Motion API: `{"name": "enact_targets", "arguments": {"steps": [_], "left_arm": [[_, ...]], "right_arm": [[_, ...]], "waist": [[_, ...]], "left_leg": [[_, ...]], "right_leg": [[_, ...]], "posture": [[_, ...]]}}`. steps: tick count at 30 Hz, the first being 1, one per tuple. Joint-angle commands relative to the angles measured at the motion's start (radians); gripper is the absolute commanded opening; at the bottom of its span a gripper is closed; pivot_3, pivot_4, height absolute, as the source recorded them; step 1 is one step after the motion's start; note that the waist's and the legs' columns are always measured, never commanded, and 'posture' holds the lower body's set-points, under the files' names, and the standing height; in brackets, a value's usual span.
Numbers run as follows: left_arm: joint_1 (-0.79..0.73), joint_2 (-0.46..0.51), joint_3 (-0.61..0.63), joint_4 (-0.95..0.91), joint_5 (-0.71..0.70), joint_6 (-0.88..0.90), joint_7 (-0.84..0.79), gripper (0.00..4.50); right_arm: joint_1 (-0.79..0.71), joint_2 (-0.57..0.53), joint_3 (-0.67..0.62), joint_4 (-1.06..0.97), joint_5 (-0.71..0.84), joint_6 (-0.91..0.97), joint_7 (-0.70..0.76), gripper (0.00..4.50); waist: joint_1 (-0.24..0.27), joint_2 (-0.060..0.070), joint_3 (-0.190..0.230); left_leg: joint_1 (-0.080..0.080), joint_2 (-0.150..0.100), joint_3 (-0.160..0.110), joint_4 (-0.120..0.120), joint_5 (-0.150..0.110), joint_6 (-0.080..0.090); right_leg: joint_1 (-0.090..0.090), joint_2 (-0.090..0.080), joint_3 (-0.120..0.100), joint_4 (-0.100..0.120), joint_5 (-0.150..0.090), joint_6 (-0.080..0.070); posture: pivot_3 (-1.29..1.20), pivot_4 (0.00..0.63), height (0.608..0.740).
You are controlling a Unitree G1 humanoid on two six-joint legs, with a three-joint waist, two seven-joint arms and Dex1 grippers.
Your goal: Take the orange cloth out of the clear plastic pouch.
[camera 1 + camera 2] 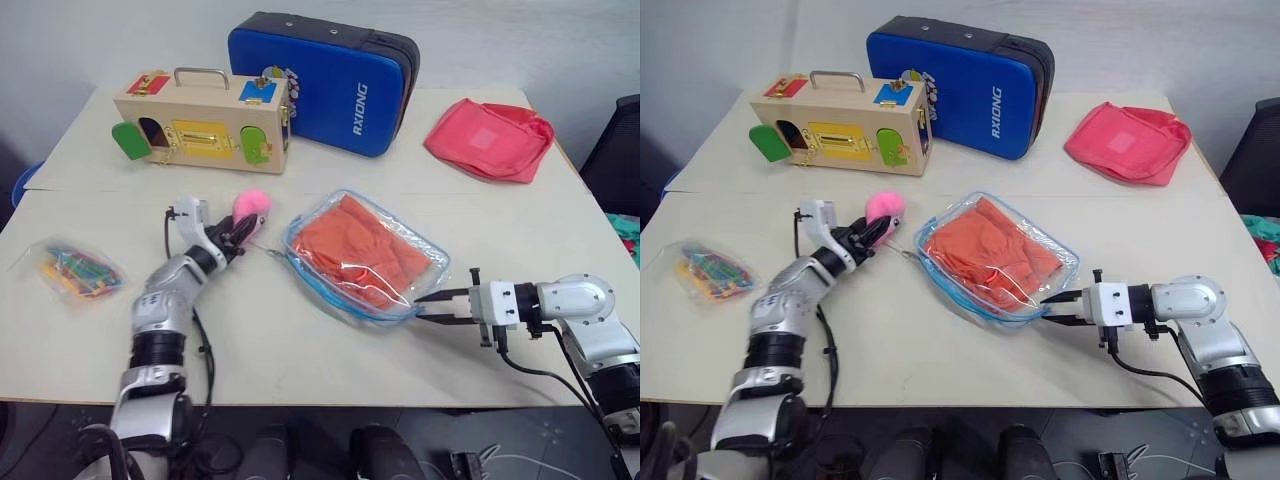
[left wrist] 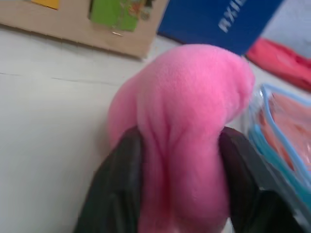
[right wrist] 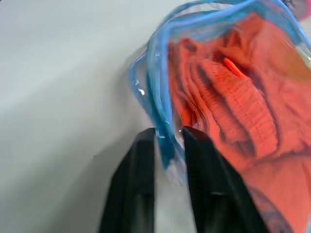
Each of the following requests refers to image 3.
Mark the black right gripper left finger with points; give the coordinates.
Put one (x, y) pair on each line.
(132, 184)

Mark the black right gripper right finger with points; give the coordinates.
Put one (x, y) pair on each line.
(213, 194)

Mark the clear pouch with blue zipper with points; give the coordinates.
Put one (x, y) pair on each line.
(160, 102)

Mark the orange knitted cloth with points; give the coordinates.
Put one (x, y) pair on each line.
(255, 116)

